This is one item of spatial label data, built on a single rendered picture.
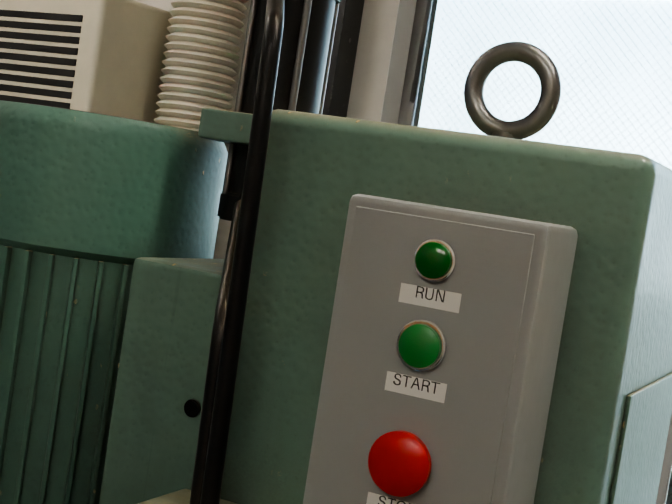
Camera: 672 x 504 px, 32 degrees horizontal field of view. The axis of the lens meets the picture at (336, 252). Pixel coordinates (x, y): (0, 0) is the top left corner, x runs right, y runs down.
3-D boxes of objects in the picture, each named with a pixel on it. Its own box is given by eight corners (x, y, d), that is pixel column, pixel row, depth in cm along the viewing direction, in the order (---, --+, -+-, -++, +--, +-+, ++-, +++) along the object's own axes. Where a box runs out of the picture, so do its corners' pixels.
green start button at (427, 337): (394, 365, 54) (402, 315, 54) (442, 376, 53) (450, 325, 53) (389, 366, 54) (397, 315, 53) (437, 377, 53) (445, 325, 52)
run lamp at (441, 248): (412, 278, 54) (418, 235, 54) (452, 285, 53) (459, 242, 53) (407, 278, 53) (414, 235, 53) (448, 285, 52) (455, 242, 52)
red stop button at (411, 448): (369, 485, 55) (379, 423, 54) (428, 501, 53) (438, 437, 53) (360, 489, 54) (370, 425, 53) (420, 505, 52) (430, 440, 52)
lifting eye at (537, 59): (459, 144, 72) (476, 39, 71) (554, 156, 69) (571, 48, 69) (451, 141, 70) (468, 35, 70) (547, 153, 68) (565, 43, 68)
